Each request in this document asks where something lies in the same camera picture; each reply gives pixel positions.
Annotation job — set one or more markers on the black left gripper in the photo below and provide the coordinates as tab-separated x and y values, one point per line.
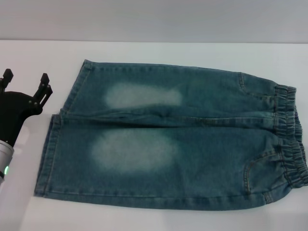
16	108

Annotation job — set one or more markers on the blue denim shorts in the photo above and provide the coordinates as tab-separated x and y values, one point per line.
192	149

